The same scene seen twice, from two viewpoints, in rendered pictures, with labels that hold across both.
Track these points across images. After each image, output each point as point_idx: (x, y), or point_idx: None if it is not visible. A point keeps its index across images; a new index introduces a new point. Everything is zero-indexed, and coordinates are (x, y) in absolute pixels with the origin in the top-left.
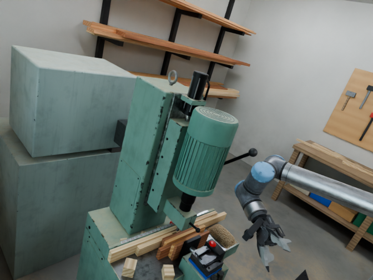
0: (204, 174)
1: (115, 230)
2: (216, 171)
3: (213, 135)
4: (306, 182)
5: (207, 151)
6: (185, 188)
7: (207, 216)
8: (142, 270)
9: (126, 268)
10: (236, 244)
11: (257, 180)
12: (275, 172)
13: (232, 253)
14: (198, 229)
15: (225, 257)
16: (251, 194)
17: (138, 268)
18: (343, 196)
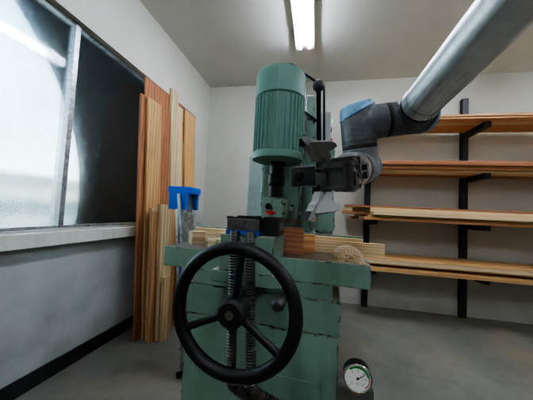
0: (261, 127)
1: None
2: (274, 121)
3: (258, 83)
4: (424, 72)
5: (258, 102)
6: (252, 154)
7: (338, 237)
8: (206, 244)
9: (189, 231)
10: (359, 264)
11: (340, 121)
12: (387, 107)
13: (357, 285)
14: (266, 203)
15: (335, 282)
16: (346, 150)
17: (205, 244)
18: (473, 6)
